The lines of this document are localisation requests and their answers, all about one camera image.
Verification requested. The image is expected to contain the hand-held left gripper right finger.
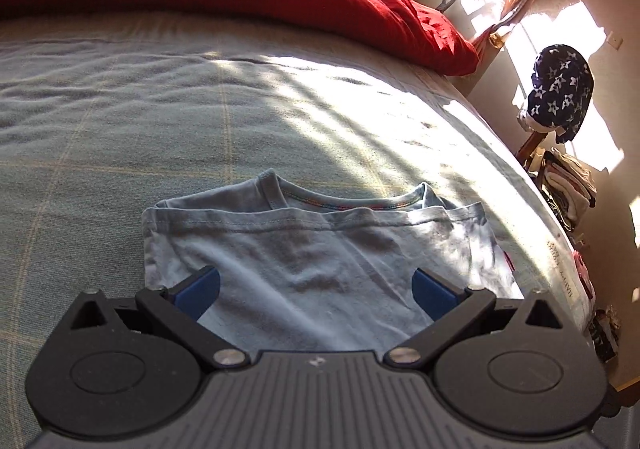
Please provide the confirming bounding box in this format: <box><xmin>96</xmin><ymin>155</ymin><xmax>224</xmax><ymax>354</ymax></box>
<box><xmin>384</xmin><ymin>268</ymin><xmax>567</xmax><ymax>371</ymax></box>

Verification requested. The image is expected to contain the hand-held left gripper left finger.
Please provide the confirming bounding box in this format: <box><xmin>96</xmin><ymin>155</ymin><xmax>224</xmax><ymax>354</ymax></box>
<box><xmin>69</xmin><ymin>266</ymin><xmax>252</xmax><ymax>371</ymax></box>

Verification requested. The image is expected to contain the light blue cartoon print shirt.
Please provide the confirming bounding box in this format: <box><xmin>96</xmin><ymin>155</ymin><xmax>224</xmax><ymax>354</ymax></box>
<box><xmin>141</xmin><ymin>168</ymin><xmax>519</xmax><ymax>356</ymax></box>

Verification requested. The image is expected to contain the pile of folded clothes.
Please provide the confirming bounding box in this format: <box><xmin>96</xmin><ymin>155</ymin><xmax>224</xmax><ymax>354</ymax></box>
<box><xmin>539</xmin><ymin>146</ymin><xmax>599</xmax><ymax>231</ymax></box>

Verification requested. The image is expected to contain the red printed bag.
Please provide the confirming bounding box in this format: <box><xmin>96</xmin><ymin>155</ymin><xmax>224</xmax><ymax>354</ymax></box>
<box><xmin>571</xmin><ymin>250</ymin><xmax>597</xmax><ymax>303</ymax></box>

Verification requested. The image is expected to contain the wooden chair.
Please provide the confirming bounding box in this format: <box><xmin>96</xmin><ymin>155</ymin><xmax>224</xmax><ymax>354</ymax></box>
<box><xmin>516</xmin><ymin>128</ymin><xmax>552</xmax><ymax>176</ymax></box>

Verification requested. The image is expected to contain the grey bed sheet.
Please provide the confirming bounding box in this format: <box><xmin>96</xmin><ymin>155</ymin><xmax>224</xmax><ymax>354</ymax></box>
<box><xmin>0</xmin><ymin>9</ymin><xmax>588</xmax><ymax>449</ymax></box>

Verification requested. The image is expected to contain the dark star print garment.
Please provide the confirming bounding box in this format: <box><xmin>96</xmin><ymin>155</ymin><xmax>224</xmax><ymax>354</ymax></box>
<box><xmin>516</xmin><ymin>44</ymin><xmax>596</xmax><ymax>145</ymax></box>

